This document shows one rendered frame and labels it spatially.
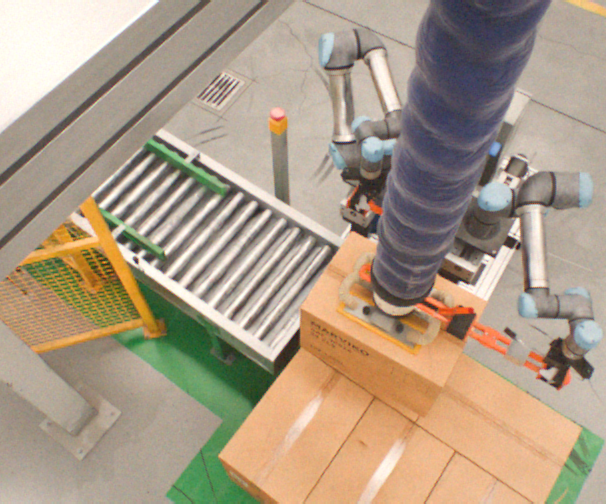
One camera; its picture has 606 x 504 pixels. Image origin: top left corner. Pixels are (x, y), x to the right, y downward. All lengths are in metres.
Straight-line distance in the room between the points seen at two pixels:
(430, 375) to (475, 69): 1.33
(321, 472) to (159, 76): 2.46
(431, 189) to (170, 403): 2.23
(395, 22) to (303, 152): 1.36
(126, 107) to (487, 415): 2.65
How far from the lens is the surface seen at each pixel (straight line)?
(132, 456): 3.50
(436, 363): 2.43
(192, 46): 0.48
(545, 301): 2.09
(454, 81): 1.37
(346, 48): 2.53
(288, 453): 2.84
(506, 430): 2.98
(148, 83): 0.46
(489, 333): 2.36
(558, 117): 4.69
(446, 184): 1.65
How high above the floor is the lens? 3.32
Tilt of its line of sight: 61 degrees down
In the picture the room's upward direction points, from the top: straight up
